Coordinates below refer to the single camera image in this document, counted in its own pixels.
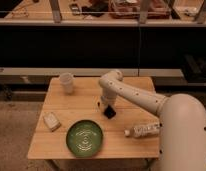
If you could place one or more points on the red tray on shelf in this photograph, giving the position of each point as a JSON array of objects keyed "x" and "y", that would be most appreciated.
[{"x": 132, "y": 8}]

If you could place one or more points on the green plate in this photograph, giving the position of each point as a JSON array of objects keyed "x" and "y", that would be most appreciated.
[{"x": 84, "y": 138}]

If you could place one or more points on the black eraser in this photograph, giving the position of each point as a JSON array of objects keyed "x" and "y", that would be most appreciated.
[{"x": 109, "y": 112}]

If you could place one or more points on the black device on shelf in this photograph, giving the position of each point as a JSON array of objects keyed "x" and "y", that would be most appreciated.
[{"x": 75, "y": 9}]

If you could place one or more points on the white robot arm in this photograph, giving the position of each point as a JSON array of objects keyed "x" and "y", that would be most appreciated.
[{"x": 182, "y": 121}]

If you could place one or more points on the white sponge block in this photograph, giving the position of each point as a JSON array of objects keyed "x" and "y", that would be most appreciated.
[{"x": 51, "y": 121}]

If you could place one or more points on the wooden table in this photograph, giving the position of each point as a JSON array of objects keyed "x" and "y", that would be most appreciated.
[{"x": 82, "y": 104}]

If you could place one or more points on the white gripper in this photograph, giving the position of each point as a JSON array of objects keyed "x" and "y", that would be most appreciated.
[{"x": 104, "y": 102}]

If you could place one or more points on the white ceramic cup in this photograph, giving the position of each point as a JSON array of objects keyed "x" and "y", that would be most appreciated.
[{"x": 66, "y": 80}]

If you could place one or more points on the clear plastic bottle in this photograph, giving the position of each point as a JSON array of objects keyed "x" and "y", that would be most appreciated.
[{"x": 142, "y": 130}]

